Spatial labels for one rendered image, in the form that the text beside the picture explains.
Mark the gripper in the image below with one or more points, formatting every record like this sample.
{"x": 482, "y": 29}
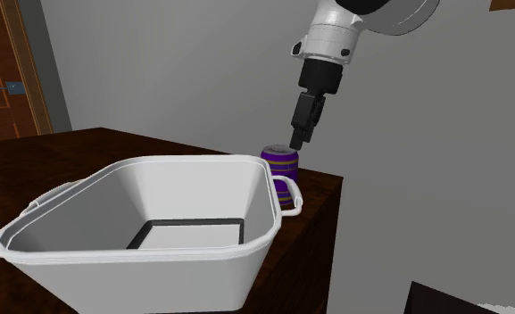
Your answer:
{"x": 320, "y": 76}

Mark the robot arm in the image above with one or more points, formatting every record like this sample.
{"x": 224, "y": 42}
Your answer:
{"x": 332, "y": 34}

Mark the brown wooden panel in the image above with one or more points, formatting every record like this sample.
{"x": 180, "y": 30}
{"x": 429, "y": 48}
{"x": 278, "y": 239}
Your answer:
{"x": 514, "y": 4}

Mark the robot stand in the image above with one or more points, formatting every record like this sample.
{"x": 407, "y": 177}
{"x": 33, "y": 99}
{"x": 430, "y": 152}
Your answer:
{"x": 435, "y": 302}

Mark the purple can with yellow stripes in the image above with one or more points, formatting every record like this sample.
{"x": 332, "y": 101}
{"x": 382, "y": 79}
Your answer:
{"x": 283, "y": 164}

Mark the dark wooden table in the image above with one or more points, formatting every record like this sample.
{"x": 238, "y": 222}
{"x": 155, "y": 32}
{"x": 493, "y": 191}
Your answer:
{"x": 35, "y": 165}

